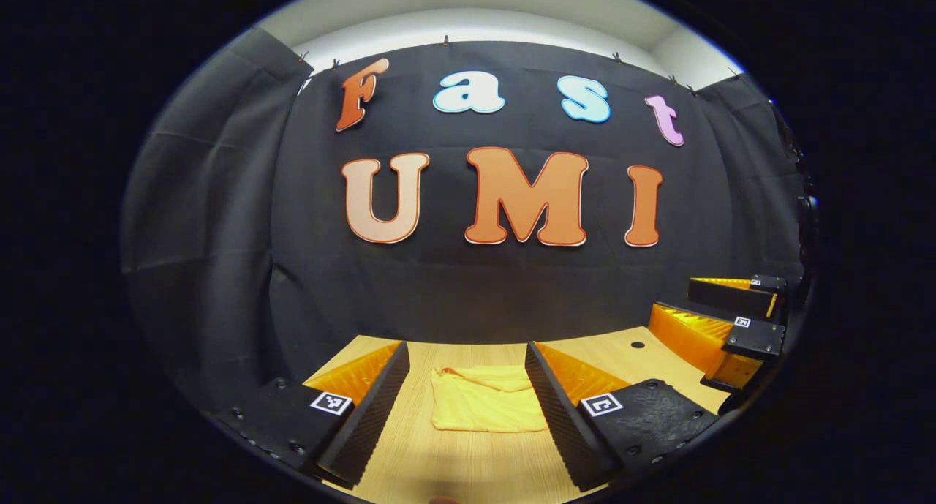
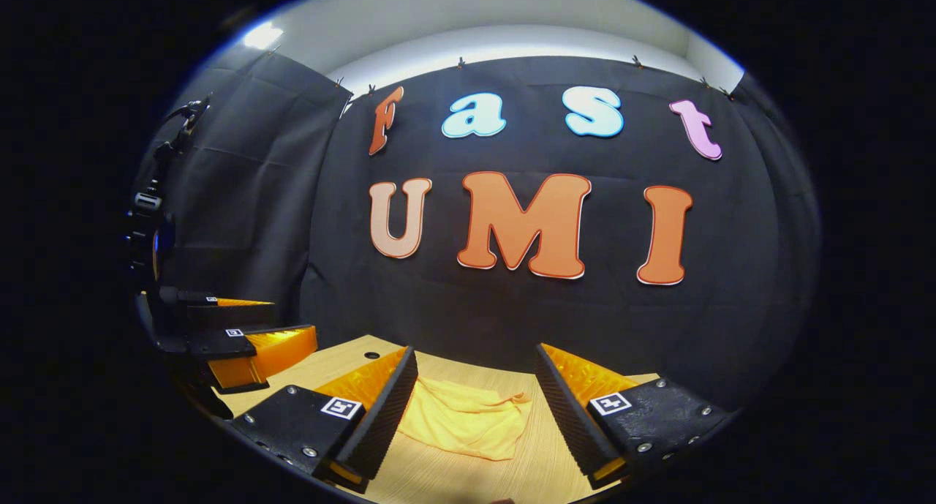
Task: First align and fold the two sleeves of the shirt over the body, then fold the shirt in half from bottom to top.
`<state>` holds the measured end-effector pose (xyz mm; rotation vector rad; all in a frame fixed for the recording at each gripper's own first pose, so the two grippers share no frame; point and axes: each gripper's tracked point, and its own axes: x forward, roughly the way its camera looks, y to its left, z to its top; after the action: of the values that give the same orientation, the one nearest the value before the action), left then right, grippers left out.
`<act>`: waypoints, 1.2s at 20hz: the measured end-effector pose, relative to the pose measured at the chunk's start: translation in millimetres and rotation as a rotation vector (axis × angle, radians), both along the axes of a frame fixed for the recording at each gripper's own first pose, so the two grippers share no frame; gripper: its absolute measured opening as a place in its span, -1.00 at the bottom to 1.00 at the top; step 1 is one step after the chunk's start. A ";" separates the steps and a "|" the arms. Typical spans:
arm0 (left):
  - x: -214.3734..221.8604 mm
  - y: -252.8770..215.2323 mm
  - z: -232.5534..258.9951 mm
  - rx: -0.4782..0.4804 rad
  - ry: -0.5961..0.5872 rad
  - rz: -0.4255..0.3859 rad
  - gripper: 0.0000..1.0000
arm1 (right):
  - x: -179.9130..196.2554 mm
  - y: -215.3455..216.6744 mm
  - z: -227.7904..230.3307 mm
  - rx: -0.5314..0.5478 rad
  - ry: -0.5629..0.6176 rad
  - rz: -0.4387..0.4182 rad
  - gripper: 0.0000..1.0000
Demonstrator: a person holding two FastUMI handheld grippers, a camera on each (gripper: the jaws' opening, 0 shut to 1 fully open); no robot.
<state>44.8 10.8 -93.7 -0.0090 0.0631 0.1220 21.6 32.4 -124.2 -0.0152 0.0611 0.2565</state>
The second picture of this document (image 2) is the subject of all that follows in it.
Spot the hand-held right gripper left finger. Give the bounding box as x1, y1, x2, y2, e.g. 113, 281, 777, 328
230, 345, 419, 494

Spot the orange T-shirt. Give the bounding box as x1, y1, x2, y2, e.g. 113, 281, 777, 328
397, 376, 533, 462

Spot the black backdrop cloth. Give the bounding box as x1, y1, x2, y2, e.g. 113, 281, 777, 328
135, 47, 820, 417

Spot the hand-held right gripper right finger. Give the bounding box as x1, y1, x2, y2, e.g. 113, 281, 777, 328
536, 343, 732, 490

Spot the ceiling light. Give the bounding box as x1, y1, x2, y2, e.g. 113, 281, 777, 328
241, 21, 284, 50

